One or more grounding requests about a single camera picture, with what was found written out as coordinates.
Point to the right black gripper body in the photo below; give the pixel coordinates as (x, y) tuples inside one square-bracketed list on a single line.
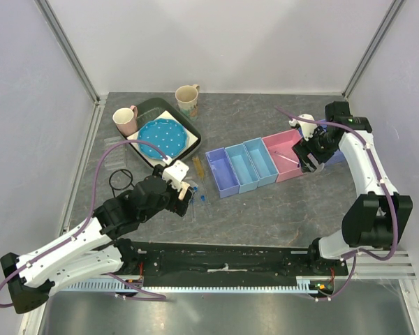
[(319, 145)]

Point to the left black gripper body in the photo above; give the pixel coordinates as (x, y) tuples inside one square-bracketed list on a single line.
[(172, 202)]

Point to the graduated cylinder blue base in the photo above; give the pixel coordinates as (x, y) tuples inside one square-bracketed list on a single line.
[(286, 158)]

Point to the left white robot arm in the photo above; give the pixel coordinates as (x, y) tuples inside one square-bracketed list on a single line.
[(96, 246)]

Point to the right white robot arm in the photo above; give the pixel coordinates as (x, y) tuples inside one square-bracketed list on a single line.
[(376, 220)]

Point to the blue cap pipette left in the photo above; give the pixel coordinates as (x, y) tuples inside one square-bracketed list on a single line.
[(193, 213)]

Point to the purple large bin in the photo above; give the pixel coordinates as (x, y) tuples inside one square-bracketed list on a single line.
[(337, 156)]

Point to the blue cap pipette right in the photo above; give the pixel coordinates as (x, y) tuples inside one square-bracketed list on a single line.
[(206, 204)]

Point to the pink bin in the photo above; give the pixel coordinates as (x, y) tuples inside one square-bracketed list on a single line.
[(283, 143)]

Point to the purple narrow bin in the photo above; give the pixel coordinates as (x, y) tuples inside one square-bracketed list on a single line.
[(223, 173)]

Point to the blue dotted plate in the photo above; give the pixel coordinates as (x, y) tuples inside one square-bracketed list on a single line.
[(167, 135)]

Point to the light blue bin right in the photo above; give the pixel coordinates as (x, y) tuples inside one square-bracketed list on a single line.
[(262, 161)]

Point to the light blue bin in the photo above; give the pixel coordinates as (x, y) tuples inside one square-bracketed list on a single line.
[(243, 168), (262, 161)]

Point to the light blue bin left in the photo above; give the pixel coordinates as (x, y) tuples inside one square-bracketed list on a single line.
[(243, 168)]

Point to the clear test tube rack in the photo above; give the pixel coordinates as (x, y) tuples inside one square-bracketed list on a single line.
[(116, 159)]

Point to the pink and cream mug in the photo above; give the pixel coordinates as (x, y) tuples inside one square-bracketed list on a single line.
[(125, 120)]

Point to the beige mug with pattern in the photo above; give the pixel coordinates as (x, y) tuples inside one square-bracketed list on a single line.
[(187, 100)]

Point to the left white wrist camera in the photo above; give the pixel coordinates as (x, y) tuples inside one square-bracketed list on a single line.
[(175, 172)]

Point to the black wire ring stand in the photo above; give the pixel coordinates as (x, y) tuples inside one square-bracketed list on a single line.
[(120, 180)]

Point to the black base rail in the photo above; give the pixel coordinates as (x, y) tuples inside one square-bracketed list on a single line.
[(185, 265)]

